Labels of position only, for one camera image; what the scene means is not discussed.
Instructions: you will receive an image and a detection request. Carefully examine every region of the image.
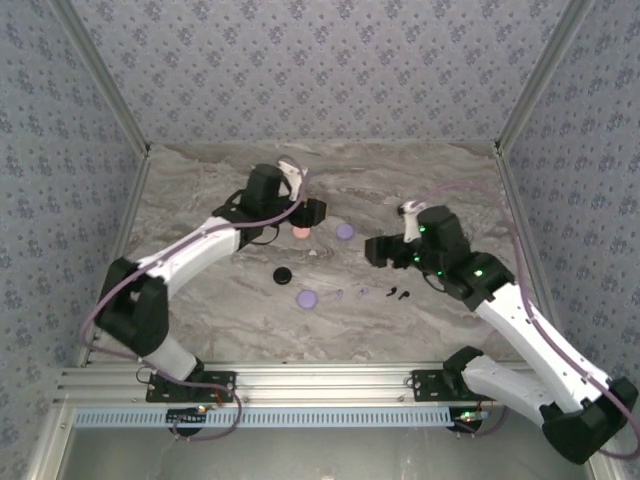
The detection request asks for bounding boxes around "small controller board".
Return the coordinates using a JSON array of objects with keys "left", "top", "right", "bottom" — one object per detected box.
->
[
  {"left": 452, "top": 407, "right": 489, "bottom": 434},
  {"left": 166, "top": 407, "right": 209, "bottom": 436}
]

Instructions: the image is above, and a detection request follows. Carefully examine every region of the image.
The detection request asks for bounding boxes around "grey metal lower panel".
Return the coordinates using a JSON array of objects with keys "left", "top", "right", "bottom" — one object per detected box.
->
[{"left": 29, "top": 404, "right": 616, "bottom": 480}]

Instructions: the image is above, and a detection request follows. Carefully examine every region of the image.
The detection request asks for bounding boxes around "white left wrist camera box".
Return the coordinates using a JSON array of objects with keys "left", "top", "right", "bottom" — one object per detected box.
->
[{"left": 277, "top": 159, "right": 309, "bottom": 204}]

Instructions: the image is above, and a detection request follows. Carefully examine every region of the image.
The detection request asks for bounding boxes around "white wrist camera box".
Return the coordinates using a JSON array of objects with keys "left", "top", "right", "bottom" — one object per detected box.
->
[
  {"left": 277, "top": 159, "right": 309, "bottom": 204},
  {"left": 397, "top": 201, "right": 426, "bottom": 244}
]

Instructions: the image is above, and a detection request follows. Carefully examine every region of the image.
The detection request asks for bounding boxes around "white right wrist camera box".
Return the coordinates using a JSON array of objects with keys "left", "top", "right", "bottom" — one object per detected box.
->
[{"left": 397, "top": 201, "right": 426, "bottom": 244}]

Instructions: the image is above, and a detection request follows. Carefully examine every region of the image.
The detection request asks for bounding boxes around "aluminium side rail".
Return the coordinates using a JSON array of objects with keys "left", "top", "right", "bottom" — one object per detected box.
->
[
  {"left": 77, "top": 147, "right": 154, "bottom": 369},
  {"left": 493, "top": 143, "right": 559, "bottom": 326}
]

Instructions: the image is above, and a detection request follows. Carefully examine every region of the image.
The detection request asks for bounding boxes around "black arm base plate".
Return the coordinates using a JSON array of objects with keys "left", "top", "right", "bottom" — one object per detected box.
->
[
  {"left": 145, "top": 370, "right": 238, "bottom": 404},
  {"left": 410, "top": 369, "right": 469, "bottom": 401}
]

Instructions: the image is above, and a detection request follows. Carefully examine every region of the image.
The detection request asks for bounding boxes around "aluminium corner post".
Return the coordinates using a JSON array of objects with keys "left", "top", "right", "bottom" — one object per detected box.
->
[
  {"left": 49, "top": 0, "right": 153, "bottom": 154},
  {"left": 493, "top": 0, "right": 599, "bottom": 151}
]

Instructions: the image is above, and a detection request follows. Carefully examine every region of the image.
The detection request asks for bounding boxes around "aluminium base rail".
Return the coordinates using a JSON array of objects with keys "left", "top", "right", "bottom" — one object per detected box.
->
[{"left": 57, "top": 362, "right": 541, "bottom": 404}]

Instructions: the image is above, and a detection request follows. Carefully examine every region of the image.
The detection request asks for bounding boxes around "white slotted cable duct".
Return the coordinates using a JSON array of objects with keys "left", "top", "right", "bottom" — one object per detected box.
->
[{"left": 73, "top": 407, "right": 456, "bottom": 429}]

